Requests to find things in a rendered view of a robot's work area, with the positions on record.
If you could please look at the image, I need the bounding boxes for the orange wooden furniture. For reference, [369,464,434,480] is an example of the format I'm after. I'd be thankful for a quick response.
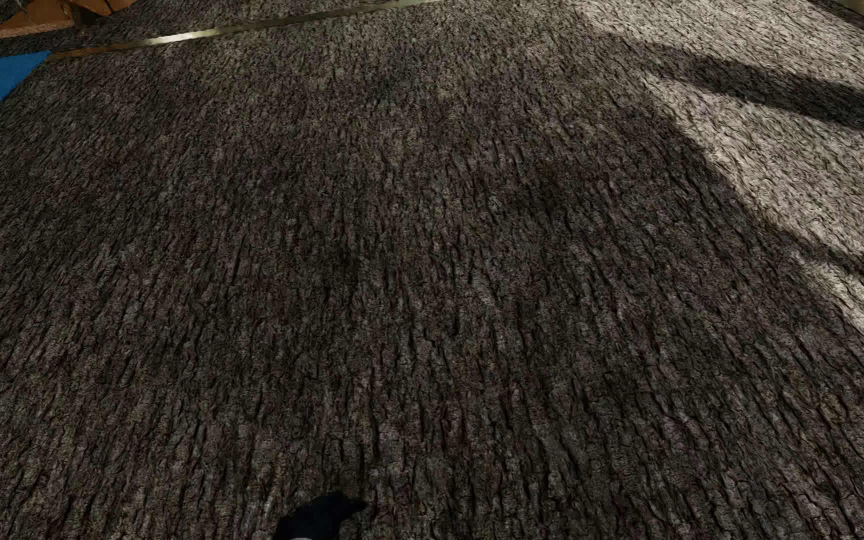
[0,0,135,45]

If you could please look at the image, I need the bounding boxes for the black robot foot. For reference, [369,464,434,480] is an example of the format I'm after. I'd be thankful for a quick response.
[273,492,368,540]

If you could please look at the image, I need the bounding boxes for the gold floor trim strip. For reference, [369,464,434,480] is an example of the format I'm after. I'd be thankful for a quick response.
[49,0,441,61]

